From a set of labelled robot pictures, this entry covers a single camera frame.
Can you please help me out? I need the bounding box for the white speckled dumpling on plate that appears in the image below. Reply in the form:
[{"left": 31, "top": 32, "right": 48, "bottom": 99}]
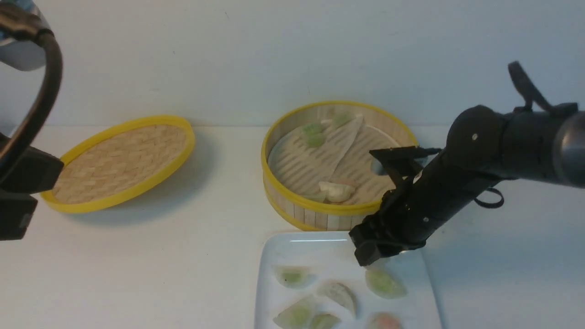
[{"left": 316, "top": 281, "right": 357, "bottom": 317}]

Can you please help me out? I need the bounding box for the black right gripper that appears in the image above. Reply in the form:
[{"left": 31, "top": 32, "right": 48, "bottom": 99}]
[{"left": 349, "top": 185, "right": 439, "bottom": 267}]

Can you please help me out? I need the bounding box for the pink dumpling steamer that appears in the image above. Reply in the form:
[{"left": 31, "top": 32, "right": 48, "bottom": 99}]
[{"left": 365, "top": 313, "right": 402, "bottom": 329}]

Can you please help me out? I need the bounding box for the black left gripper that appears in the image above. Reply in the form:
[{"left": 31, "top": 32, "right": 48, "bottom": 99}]
[{"left": 0, "top": 146, "right": 64, "bottom": 241}]

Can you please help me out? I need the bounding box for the green dumpling steamer upper left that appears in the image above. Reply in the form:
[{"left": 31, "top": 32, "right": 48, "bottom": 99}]
[{"left": 300, "top": 122, "right": 326, "bottom": 148}]

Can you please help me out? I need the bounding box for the white dumpling in steamer front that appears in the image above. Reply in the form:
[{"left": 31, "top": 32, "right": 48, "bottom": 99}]
[{"left": 318, "top": 181, "right": 356, "bottom": 203}]

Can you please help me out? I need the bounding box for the yellow rimmed bamboo steamer basket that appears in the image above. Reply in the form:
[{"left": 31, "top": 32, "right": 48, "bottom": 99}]
[{"left": 261, "top": 101, "right": 419, "bottom": 231}]

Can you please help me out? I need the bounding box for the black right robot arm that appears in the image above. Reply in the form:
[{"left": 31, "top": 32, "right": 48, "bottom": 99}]
[{"left": 349, "top": 103, "right": 585, "bottom": 266}]

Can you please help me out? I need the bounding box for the small green dumpling plate bottom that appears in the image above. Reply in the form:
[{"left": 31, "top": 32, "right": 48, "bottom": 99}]
[{"left": 309, "top": 313, "right": 342, "bottom": 329}]

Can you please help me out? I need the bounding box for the yellow rimmed woven steamer lid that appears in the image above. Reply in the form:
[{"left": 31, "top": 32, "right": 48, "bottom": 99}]
[{"left": 40, "top": 115, "right": 196, "bottom": 214}]

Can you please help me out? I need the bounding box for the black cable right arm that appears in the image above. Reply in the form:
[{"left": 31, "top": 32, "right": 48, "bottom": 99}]
[{"left": 473, "top": 61, "right": 579, "bottom": 209}]

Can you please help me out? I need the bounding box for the green dumpling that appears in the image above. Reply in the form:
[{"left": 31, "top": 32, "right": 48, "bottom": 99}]
[
  {"left": 273, "top": 266, "right": 316, "bottom": 289},
  {"left": 364, "top": 268, "right": 407, "bottom": 299}
]

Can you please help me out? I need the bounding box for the white steamer liner paper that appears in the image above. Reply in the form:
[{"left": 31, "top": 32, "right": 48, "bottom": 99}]
[{"left": 267, "top": 114, "right": 416, "bottom": 205}]

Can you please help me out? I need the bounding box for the pale green dumpling plate left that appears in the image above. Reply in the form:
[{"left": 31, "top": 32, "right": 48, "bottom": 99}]
[{"left": 272, "top": 296, "right": 318, "bottom": 329}]

